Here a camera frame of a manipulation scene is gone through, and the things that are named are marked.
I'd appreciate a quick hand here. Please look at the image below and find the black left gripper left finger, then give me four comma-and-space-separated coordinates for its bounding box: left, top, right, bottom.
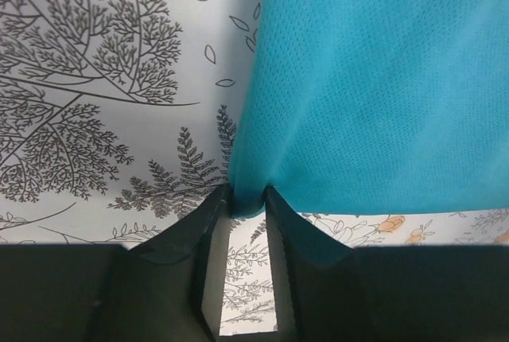
1, 185, 231, 341

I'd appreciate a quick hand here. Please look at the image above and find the teal t-shirt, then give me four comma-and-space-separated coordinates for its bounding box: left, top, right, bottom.
229, 0, 508, 216

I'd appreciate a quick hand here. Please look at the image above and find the floral patterned table mat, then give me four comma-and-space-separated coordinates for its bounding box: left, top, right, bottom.
1, 0, 508, 341

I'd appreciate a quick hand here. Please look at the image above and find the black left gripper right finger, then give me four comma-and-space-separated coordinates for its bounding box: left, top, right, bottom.
264, 187, 508, 341

